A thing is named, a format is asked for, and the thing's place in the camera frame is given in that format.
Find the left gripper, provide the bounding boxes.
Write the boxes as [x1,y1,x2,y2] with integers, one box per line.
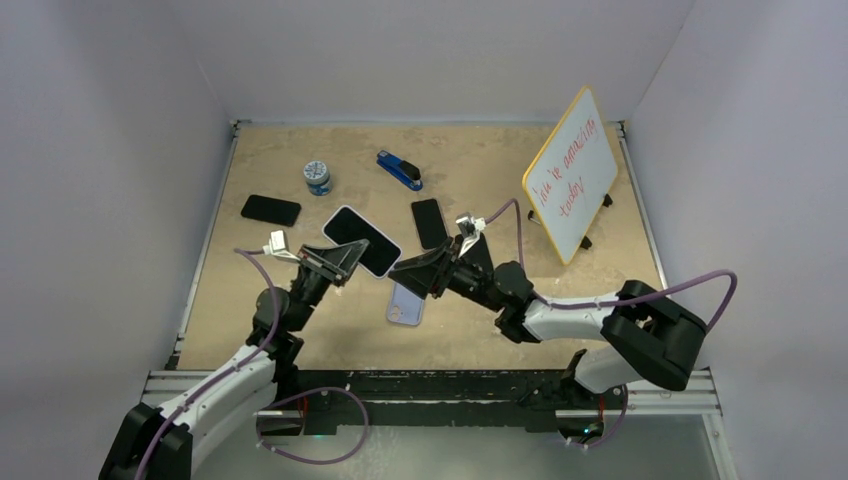
[289,240,368,333]

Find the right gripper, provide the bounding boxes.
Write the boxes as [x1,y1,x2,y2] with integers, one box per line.
[388,237,504,312]

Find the lilac phone case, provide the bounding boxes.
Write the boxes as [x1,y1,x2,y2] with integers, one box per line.
[322,205,402,279]
[386,283,425,327]

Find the black phone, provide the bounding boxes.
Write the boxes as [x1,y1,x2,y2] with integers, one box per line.
[240,194,302,227]
[324,207,401,277]

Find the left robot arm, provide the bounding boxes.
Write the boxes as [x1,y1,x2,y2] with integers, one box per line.
[98,230,369,479]

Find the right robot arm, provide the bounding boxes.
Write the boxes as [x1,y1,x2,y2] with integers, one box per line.
[389,244,708,407]

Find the phone in clear case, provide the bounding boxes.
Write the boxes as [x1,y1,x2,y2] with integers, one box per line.
[458,234,494,275]

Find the blue white jar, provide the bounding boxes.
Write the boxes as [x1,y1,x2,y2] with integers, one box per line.
[303,160,332,196]

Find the blue stapler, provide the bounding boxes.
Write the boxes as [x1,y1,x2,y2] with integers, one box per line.
[376,150,423,191]

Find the yellow framed whiteboard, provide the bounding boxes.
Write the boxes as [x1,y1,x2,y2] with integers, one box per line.
[522,85,618,265]

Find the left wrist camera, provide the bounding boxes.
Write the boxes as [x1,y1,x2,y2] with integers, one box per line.
[262,230,298,263]

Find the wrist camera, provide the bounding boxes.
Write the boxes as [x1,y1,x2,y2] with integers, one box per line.
[455,212,487,258]
[262,230,298,263]

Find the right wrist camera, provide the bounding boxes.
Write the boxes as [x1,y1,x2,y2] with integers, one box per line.
[455,212,487,258]

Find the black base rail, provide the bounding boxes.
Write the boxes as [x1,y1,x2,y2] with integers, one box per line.
[260,369,624,437]

